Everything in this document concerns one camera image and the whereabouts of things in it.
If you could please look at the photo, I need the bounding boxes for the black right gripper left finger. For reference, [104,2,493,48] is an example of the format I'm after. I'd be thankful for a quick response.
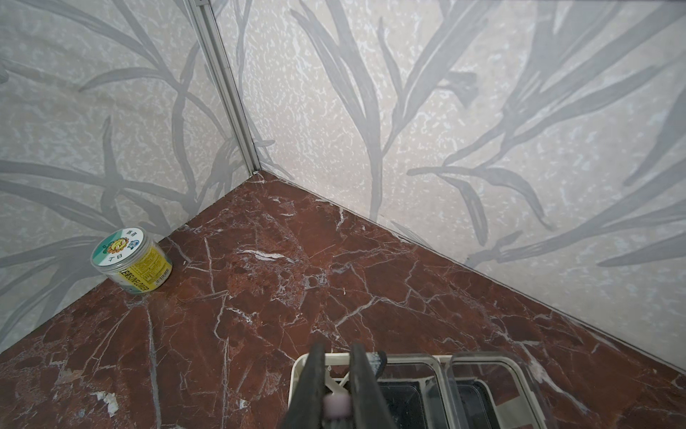
[280,343,326,429]

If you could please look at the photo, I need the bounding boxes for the green yellow label jar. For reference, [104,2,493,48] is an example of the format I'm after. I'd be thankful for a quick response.
[90,227,173,295]

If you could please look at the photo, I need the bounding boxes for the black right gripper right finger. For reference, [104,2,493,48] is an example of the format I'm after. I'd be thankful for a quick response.
[349,343,396,429]

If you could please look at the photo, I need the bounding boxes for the pink toothbrush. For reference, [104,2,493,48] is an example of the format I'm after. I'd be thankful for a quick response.
[323,393,353,421]

